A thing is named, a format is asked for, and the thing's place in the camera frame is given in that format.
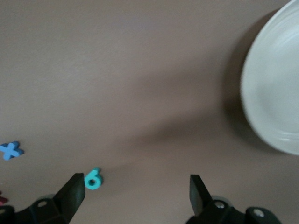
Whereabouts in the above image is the teal foam letter g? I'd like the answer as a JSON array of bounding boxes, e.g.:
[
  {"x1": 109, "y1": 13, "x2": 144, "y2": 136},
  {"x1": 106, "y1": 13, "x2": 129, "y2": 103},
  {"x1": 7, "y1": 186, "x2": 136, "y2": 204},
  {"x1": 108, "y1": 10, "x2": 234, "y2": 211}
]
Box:
[{"x1": 84, "y1": 167, "x2": 104, "y2": 190}]

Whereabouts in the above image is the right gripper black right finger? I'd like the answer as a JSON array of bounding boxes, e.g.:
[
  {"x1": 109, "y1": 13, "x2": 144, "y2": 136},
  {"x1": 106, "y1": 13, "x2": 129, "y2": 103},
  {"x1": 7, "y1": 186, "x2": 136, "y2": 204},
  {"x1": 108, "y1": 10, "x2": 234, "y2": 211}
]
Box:
[{"x1": 186, "y1": 174, "x2": 243, "y2": 224}]

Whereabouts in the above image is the blue foam letter x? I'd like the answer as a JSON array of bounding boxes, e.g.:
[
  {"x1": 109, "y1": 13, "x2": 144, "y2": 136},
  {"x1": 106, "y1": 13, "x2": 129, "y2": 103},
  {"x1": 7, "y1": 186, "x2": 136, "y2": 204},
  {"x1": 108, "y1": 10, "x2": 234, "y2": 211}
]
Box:
[{"x1": 0, "y1": 140, "x2": 25, "y2": 161}]

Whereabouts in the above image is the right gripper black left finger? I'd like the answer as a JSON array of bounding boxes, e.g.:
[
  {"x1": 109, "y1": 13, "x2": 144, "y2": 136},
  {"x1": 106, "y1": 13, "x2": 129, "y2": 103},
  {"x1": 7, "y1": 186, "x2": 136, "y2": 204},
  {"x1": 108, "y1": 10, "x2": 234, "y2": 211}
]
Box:
[{"x1": 30, "y1": 173, "x2": 86, "y2": 224}]

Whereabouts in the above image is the beige round plate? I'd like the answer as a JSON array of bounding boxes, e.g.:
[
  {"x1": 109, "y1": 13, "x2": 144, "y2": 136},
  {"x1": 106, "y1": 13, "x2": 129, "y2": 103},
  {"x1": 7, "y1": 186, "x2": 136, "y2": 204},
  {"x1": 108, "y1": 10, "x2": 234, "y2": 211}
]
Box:
[{"x1": 240, "y1": 0, "x2": 299, "y2": 156}]

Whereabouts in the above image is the red foam letter m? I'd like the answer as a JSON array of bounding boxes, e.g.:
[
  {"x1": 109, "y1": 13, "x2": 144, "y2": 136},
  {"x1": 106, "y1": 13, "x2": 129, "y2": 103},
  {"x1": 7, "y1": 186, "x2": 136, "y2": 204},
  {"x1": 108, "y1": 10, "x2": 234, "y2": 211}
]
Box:
[{"x1": 0, "y1": 190, "x2": 9, "y2": 207}]

